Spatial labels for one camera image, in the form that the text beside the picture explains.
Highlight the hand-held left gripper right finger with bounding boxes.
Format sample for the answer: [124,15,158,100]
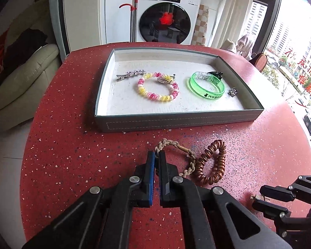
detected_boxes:
[158,150,292,249]

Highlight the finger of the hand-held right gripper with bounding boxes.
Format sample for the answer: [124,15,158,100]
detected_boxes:
[252,199,311,230]
[259,175,311,204]

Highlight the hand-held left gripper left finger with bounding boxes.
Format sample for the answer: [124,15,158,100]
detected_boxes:
[22,150,156,249]

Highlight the yellow hair tie gold charm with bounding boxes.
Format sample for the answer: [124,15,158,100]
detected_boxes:
[249,193,270,203]

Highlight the braided rope bracelet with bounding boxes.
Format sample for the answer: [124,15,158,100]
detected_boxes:
[155,138,197,178]

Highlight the grey jewelry tray box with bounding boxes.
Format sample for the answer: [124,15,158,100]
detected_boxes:
[94,48,265,133]

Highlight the pink yellow spiral hair tie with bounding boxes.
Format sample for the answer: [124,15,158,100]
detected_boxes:
[137,73,179,103]

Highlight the green translucent bracelet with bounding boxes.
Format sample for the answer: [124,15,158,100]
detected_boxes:
[188,71,226,101]

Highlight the small bow hair clip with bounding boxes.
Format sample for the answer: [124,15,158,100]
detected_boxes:
[157,73,177,83]

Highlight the silver rhinestone hair clip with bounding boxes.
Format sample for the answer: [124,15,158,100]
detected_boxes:
[116,69,147,81]

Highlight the red window stickers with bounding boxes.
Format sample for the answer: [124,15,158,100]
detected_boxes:
[288,48,311,108]

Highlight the white garment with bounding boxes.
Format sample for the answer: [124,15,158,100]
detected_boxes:
[220,34,255,61]

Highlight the checkered cloth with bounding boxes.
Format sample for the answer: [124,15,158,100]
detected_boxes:
[192,4,210,46]

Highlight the pale green armchair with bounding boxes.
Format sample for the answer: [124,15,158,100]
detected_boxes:
[0,0,61,120]

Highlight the white washing machine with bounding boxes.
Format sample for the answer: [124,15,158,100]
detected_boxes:
[135,0,205,45]

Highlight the white curtain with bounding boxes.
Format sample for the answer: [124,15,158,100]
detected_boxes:
[210,0,257,48]

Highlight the dark clothes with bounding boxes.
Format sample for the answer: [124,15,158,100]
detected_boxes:
[0,28,48,89]

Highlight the copper spiral hair tie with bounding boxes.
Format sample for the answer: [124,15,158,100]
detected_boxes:
[192,139,227,186]

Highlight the red handled mop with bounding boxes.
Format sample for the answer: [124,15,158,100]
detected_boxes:
[119,0,140,43]

